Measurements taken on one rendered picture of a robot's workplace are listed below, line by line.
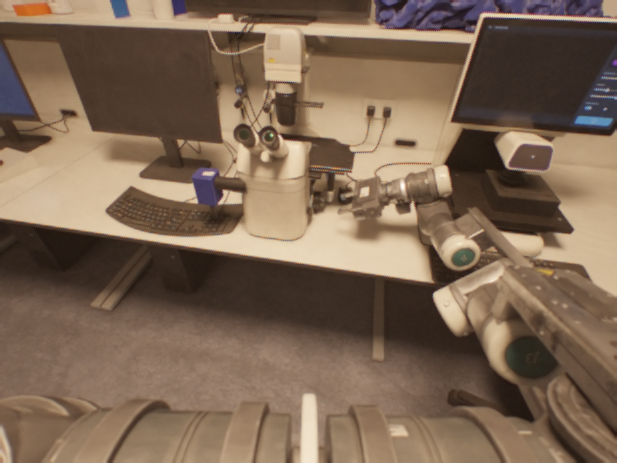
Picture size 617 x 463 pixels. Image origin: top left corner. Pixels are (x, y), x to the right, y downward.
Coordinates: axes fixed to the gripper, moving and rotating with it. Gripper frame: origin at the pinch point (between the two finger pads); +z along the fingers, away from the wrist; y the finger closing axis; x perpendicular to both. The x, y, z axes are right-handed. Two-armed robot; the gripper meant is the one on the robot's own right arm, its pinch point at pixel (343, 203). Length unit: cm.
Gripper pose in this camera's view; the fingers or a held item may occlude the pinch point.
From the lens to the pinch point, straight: 96.1
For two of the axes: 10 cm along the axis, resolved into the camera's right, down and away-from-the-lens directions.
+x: -4.2, -6.8, -6.0
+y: 1.9, -7.1, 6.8
